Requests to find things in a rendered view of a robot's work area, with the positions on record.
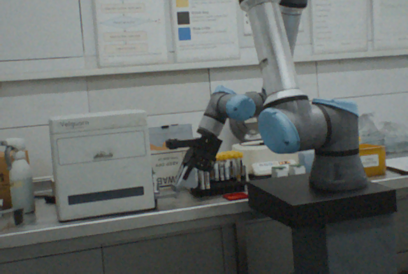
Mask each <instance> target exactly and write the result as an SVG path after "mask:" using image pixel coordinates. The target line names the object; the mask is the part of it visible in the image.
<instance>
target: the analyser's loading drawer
mask: <svg viewBox="0 0 408 274"><path fill-rule="evenodd" d="M154 193H155V199H161V198H170V197H174V198H176V199H178V198H179V195H178V186H177V185H175V184H173V183H171V190H168V191H160V189H159V184H157V191H156V192H154Z"/></svg>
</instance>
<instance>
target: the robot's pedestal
mask: <svg viewBox="0 0 408 274"><path fill-rule="evenodd" d="M291 237H292V247H293V265H294V274H397V253H396V243H395V222H394V213H388V214H384V215H376V216H371V217H364V218H359V219H352V220H344V221H343V222H336V223H331V224H324V225H320V226H312V227H305V228H301V229H292V228H291Z"/></svg>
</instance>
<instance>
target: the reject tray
mask: <svg viewBox="0 0 408 274"><path fill-rule="evenodd" d="M222 197H223V198H225V199H227V200H229V201H233V200H239V199H247V194H245V193H242V192H240V193H235V194H226V195H222Z"/></svg>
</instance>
